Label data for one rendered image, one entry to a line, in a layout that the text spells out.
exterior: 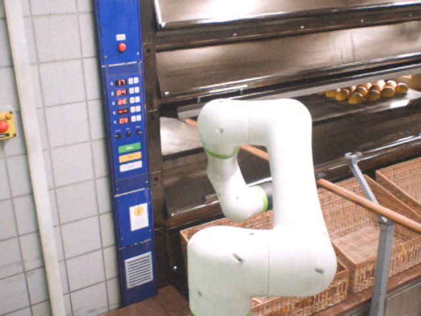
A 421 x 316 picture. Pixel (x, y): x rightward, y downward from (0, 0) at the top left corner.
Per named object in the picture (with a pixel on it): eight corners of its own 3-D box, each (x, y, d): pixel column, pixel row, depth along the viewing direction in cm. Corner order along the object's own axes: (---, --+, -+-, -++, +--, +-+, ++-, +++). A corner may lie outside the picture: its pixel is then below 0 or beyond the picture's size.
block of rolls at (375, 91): (283, 84, 332) (283, 76, 330) (338, 75, 355) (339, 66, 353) (354, 105, 283) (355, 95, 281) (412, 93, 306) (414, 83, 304)
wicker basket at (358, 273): (281, 247, 262) (283, 197, 252) (360, 218, 290) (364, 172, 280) (353, 297, 224) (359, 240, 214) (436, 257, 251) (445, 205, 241)
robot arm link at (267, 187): (268, 217, 171) (269, 192, 168) (247, 204, 180) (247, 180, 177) (283, 212, 174) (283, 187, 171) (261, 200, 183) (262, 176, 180)
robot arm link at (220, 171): (211, 165, 142) (248, 150, 143) (195, 129, 145) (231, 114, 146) (214, 196, 176) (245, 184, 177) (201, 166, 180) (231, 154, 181)
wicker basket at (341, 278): (179, 283, 235) (176, 229, 225) (279, 249, 261) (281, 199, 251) (237, 348, 195) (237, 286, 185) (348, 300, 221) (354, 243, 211)
